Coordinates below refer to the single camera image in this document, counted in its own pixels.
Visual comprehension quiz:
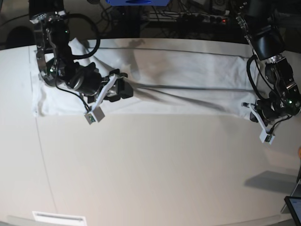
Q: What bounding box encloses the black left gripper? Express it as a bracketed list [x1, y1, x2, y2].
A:
[250, 99, 296, 125]

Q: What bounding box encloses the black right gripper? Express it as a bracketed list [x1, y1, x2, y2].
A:
[68, 62, 134, 104]

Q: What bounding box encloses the white T-shirt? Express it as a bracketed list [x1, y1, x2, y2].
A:
[30, 37, 261, 121]

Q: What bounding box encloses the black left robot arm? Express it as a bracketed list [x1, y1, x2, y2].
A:
[231, 0, 301, 125]

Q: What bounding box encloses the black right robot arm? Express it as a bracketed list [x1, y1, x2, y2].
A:
[28, 0, 134, 107]

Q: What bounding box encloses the grey tablet stand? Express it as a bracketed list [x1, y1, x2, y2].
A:
[280, 168, 301, 214]

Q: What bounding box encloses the blue plastic box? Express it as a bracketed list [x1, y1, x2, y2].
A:
[106, 0, 170, 6]

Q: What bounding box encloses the black tablet screen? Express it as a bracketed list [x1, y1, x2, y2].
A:
[284, 196, 301, 226]

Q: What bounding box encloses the black power strip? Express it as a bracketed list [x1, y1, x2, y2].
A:
[148, 12, 230, 25]

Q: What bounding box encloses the white label strip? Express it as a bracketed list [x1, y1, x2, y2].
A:
[32, 211, 87, 226]

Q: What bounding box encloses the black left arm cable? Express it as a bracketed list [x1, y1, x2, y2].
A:
[246, 55, 271, 101]

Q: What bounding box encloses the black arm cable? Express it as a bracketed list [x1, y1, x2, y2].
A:
[246, 55, 271, 101]
[55, 13, 101, 113]

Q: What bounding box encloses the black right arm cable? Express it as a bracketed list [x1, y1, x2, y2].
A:
[55, 13, 101, 113]

